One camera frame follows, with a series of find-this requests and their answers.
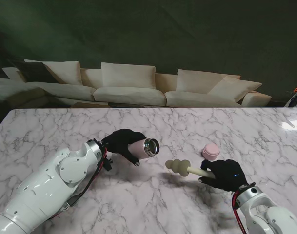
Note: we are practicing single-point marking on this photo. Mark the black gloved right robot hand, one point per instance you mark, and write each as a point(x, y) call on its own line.
point(227, 175)

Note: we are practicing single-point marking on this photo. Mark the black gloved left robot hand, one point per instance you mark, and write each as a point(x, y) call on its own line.
point(119, 142)

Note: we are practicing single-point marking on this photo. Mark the pink thermos bottle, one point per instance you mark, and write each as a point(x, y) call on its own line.
point(138, 151)

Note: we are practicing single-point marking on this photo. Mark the pink thermos lid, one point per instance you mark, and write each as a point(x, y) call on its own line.
point(210, 151)

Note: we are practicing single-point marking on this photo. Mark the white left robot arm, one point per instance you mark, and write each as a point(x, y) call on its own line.
point(41, 190)

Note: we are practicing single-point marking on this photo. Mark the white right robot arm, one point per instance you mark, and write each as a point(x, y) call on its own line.
point(272, 214)

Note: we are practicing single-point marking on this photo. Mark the cream fabric sofa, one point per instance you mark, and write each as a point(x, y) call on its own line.
point(128, 95)

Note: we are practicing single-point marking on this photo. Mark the cream sofa cushion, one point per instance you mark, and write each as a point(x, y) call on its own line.
point(65, 72)
point(127, 75)
point(194, 80)
point(236, 87)

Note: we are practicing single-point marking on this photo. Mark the black stand with orange clamp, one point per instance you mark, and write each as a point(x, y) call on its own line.
point(295, 97)

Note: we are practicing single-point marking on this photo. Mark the dark brown sofa cushion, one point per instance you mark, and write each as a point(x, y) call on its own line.
point(36, 72)

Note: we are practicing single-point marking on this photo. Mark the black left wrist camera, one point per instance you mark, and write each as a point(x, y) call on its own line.
point(108, 165)

